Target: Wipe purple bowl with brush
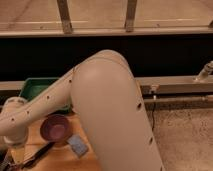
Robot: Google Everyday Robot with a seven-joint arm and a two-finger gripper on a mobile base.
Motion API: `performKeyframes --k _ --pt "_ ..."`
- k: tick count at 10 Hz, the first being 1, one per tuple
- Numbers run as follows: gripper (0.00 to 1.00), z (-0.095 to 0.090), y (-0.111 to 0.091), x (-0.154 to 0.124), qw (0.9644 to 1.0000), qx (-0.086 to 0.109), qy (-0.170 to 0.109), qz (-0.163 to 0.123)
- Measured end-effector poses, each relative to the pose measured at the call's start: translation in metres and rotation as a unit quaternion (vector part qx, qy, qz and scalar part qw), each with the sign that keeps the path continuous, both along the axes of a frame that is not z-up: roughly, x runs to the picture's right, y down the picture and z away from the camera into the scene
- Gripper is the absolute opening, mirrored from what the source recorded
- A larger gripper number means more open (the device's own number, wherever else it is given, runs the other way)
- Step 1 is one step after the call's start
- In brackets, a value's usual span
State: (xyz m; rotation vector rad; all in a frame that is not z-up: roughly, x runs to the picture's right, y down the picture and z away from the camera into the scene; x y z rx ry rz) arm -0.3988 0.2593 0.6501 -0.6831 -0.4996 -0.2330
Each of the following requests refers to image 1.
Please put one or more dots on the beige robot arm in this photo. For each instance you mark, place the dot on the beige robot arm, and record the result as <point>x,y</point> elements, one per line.
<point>109,102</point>

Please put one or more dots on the black handled brush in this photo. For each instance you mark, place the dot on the black handled brush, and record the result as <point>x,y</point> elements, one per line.
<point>8,164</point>

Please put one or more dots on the green plastic tray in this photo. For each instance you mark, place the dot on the green plastic tray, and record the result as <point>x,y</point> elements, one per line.
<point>32,87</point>

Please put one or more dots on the blue sponge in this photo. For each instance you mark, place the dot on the blue sponge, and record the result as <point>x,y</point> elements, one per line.
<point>77,145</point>

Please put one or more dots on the purple bowl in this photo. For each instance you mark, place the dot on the purple bowl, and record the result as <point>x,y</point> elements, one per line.
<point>55,128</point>

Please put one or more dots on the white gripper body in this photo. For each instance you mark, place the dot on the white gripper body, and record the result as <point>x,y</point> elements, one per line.
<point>15,141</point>

